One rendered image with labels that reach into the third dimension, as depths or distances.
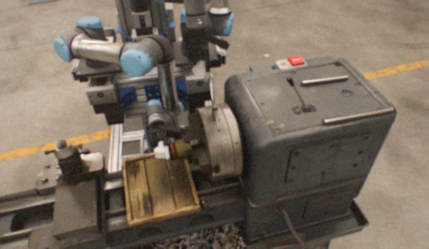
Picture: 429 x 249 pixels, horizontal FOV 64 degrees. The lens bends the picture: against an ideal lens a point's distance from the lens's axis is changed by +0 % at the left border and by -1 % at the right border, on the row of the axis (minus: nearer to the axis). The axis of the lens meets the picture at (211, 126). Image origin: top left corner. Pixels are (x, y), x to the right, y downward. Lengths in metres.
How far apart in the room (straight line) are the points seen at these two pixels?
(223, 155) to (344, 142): 0.48
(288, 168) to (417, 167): 1.88
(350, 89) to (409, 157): 1.75
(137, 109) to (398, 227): 1.90
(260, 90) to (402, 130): 2.17
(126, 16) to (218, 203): 1.07
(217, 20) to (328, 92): 0.62
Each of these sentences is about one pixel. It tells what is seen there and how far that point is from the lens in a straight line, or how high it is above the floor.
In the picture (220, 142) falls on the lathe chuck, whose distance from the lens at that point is 1.30.
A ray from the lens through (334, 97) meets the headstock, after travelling 1.46.
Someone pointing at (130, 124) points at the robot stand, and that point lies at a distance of 2.90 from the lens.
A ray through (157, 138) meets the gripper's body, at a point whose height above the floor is 1.11.
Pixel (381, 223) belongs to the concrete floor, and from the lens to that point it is 2.71.
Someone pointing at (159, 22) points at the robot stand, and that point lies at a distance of 1.94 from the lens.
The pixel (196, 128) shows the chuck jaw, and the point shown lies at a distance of 1.41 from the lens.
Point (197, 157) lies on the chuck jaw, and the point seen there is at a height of 1.11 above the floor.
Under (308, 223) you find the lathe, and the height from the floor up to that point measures 0.57.
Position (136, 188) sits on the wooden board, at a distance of 1.59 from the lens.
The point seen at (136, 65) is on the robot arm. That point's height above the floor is 1.38.
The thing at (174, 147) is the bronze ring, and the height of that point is 1.11.
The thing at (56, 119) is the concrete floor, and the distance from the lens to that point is 3.52.
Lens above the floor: 2.13
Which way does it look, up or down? 44 degrees down
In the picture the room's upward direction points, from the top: 2 degrees counter-clockwise
